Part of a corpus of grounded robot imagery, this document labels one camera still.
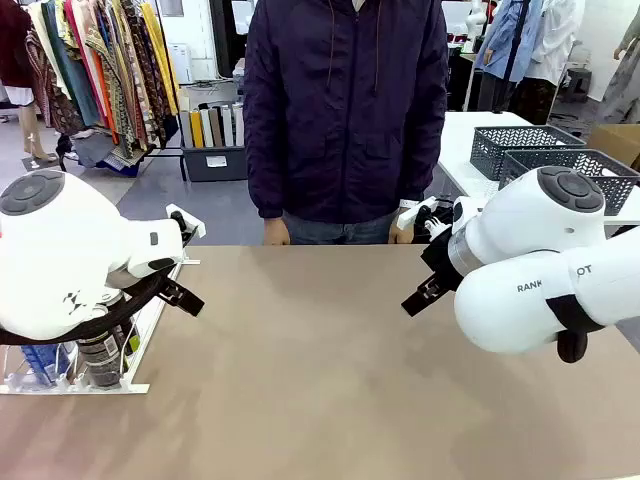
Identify mannequin legs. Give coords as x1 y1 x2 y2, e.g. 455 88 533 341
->
19 102 59 164

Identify grey storage bin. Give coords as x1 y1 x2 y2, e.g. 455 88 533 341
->
181 143 249 183

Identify maroon garment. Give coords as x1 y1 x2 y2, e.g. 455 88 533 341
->
0 0 34 89

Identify white side table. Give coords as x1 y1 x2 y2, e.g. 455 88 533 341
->
437 110 640 226

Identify cardboard box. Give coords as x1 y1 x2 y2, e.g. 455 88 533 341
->
587 123 640 172

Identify grey stool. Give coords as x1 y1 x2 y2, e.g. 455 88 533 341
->
566 67 594 104

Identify brown patterned garment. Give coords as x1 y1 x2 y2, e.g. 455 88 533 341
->
24 29 87 137

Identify white wire can dispenser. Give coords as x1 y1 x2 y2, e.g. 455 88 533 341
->
0 244 202 396

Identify light blue shirt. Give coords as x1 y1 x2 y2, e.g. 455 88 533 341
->
473 0 526 84

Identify grey board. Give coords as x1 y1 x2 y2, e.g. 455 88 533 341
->
178 110 194 149

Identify dark patterned garment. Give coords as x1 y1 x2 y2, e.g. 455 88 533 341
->
117 0 170 147

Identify white shirt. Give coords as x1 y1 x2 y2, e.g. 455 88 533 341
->
524 0 586 87

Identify blue drink can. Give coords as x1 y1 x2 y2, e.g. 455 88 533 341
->
19 342 79 387

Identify grey plastic mesh basket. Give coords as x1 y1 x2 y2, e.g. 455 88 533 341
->
498 148 640 217
469 125 587 182

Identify black stand pole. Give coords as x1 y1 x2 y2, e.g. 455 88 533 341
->
502 0 531 84

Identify person's right hand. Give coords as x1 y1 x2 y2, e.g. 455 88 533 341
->
263 217 292 247

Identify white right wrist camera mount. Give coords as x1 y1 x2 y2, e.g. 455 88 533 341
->
398 196 454 239

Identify black cable bundle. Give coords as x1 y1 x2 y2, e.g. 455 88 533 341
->
0 272 176 346

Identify person's left hand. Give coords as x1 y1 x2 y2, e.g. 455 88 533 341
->
388 219 416 245

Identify brown board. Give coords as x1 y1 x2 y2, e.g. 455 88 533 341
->
208 107 224 148

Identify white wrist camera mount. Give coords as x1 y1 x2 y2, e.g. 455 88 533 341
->
165 203 207 249
398 196 454 239

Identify grey cloth pile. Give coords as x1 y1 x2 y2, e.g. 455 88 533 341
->
72 130 122 169

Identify white air purifier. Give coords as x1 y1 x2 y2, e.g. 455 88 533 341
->
167 42 194 85

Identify teal garment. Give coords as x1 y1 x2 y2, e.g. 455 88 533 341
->
42 0 102 127

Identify white board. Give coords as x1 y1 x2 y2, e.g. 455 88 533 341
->
220 104 235 148
198 107 215 148

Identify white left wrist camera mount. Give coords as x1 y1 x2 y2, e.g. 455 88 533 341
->
165 203 207 249

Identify yellow garment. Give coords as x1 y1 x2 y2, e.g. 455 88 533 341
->
139 2 180 118

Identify person in navy jacket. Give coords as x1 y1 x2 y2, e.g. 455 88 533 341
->
243 0 450 224

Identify blue jeans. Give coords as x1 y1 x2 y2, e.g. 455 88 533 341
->
282 209 401 246

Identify orange garment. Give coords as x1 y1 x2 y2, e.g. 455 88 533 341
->
88 47 121 146

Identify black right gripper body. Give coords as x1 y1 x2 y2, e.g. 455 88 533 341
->
420 230 462 296

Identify mannequin in grey dress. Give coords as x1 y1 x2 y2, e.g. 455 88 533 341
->
597 8 640 126

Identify black clothes rack frame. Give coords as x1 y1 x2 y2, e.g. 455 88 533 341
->
144 0 189 182

